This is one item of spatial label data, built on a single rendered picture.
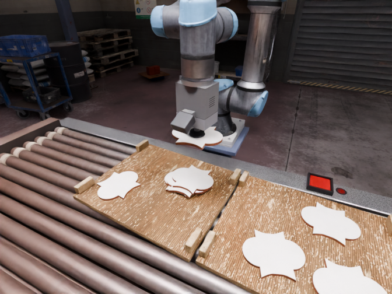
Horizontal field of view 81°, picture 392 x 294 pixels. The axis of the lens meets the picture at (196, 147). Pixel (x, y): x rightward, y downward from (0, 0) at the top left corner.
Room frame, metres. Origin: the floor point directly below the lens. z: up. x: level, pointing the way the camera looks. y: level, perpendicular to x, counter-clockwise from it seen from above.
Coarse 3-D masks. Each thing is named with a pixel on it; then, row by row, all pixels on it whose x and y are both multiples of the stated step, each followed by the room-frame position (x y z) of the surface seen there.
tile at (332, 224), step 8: (304, 208) 0.45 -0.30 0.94; (312, 208) 0.45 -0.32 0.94; (320, 208) 0.45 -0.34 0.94; (328, 208) 0.45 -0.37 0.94; (304, 216) 0.42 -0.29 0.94; (312, 216) 0.42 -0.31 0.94; (320, 216) 0.42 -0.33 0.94; (328, 216) 0.42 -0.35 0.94; (336, 216) 0.42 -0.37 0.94; (344, 216) 0.42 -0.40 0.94; (312, 224) 0.39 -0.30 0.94; (320, 224) 0.39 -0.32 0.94; (328, 224) 0.39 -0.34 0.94; (336, 224) 0.39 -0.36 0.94; (344, 224) 0.39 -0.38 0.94; (352, 224) 0.39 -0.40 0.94; (320, 232) 0.37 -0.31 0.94; (328, 232) 0.37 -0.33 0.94; (336, 232) 0.37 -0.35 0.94; (344, 232) 0.37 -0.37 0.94; (352, 232) 0.37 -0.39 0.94; (336, 240) 0.35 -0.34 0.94; (344, 240) 0.34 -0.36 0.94; (352, 240) 0.35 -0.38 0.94
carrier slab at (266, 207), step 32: (256, 192) 0.52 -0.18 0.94; (288, 192) 0.52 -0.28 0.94; (224, 224) 0.40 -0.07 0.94; (256, 224) 0.40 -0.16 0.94; (288, 224) 0.40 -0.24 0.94; (384, 224) 0.40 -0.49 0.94; (224, 256) 0.31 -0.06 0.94; (320, 256) 0.31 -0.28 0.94; (352, 256) 0.31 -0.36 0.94; (384, 256) 0.31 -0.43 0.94; (256, 288) 0.24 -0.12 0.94; (288, 288) 0.24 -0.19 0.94; (384, 288) 0.24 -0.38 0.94
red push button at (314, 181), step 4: (312, 176) 0.60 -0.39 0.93; (316, 176) 0.60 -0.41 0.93; (312, 180) 0.58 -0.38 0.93; (316, 180) 0.58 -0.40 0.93; (320, 180) 0.58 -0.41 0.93; (324, 180) 0.58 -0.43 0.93; (328, 180) 0.58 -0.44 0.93; (312, 184) 0.56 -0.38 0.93; (316, 184) 0.56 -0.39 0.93; (320, 184) 0.56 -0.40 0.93; (324, 184) 0.56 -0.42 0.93; (328, 184) 0.56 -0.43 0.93; (324, 188) 0.54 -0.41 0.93; (328, 188) 0.54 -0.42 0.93
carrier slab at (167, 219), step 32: (128, 160) 0.68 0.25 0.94; (160, 160) 0.68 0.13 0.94; (192, 160) 0.68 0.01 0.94; (96, 192) 0.52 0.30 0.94; (160, 192) 0.52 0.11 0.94; (224, 192) 0.52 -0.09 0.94; (128, 224) 0.40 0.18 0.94; (160, 224) 0.40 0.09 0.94; (192, 224) 0.40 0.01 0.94; (192, 256) 0.32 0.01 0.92
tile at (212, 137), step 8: (208, 128) 0.56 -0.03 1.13; (176, 136) 0.52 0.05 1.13; (184, 136) 0.52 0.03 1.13; (208, 136) 0.52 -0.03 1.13; (216, 136) 0.52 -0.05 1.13; (176, 144) 0.49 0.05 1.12; (184, 144) 0.49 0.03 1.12; (192, 144) 0.49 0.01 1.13; (200, 144) 0.48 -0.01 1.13; (208, 144) 0.49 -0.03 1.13; (216, 144) 0.49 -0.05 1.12
